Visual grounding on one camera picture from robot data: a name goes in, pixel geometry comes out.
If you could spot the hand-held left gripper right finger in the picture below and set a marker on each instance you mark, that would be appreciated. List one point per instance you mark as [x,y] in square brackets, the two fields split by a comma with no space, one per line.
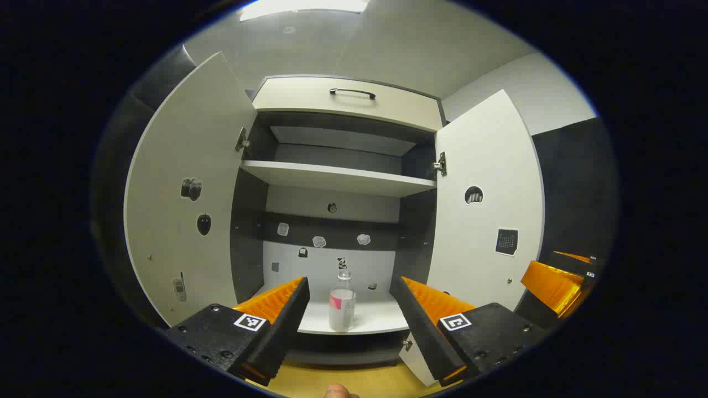
[420,331]

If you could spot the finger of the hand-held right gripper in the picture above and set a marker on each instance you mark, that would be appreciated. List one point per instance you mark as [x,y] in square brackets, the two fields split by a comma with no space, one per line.
[575,264]
[553,287]

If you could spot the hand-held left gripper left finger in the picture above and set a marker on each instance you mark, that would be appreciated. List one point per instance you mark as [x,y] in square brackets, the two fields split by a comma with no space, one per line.
[287,326]

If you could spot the clear plastic bottle pink label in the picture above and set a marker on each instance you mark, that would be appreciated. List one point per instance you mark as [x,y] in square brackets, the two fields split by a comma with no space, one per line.
[342,309]

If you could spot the white and grey cabinet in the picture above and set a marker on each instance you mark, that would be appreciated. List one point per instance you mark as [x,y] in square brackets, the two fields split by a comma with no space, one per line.
[359,207]

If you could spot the white cabinet door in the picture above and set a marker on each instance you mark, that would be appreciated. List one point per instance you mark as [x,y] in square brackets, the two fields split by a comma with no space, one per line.
[487,155]
[182,138]

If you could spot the white cabinet shelf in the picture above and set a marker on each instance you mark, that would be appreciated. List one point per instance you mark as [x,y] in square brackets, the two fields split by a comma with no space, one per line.
[332,178]

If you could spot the white cabinet drawer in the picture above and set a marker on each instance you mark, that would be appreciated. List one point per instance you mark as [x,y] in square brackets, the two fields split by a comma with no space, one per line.
[310,102]

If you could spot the ceiling light panel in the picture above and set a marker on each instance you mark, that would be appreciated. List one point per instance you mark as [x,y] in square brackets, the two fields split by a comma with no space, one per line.
[304,6]

